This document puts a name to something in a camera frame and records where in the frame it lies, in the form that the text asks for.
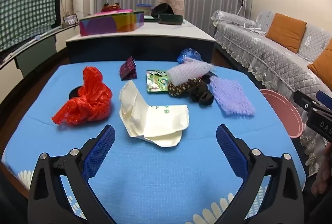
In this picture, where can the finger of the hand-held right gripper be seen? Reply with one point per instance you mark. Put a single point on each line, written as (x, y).
(325, 99)
(319, 120)

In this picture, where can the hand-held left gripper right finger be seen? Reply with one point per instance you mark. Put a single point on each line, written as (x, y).
(232, 151)

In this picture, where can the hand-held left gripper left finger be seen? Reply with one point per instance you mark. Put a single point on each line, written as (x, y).
(99, 153)

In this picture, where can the pink plastic basin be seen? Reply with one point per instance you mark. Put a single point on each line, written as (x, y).
(282, 109)

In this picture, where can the red plastic bag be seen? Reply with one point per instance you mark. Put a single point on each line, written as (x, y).
(88, 102)

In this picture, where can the purple foam net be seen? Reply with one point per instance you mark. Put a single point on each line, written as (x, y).
(230, 96)

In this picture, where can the cream paper food box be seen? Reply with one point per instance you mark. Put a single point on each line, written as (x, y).
(155, 122)

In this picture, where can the brown floral cloth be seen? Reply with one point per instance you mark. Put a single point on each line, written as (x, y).
(181, 87)

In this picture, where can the white bubble wrap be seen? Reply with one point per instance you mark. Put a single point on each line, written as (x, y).
(189, 72)

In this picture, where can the dark red patterned packet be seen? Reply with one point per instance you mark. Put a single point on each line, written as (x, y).
(128, 68)

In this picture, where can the green snack packet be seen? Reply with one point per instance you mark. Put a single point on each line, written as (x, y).
(155, 82)

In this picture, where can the blue plastic bag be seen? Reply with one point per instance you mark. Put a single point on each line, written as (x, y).
(188, 54)

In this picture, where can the person's right hand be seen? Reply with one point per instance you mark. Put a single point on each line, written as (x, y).
(323, 177)

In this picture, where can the orange cushion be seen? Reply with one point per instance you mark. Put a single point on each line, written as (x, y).
(285, 31)
(328, 45)
(323, 65)

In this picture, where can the blue table mat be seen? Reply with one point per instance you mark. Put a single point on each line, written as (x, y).
(166, 174)

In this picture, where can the grey quilted sofa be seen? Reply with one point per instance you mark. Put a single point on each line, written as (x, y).
(259, 44)

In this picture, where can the tv stand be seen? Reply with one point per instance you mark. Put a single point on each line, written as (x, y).
(33, 50)

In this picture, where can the white floor lamp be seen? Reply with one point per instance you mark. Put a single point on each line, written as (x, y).
(243, 3)

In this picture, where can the white rod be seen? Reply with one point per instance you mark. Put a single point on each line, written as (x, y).
(48, 33)

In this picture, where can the colourful box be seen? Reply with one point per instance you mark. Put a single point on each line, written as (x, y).
(109, 22)

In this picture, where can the white coffee table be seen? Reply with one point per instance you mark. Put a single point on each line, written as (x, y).
(166, 29)

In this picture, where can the red ornament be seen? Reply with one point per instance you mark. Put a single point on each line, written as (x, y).
(110, 7)

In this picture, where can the stack of bowls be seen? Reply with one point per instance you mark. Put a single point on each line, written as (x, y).
(143, 7)

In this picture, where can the pink lace basket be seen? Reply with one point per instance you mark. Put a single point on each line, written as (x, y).
(173, 4)

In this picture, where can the green checked cloth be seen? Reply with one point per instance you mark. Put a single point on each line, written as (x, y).
(26, 13)

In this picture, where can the photo frame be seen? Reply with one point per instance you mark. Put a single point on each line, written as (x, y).
(70, 19)

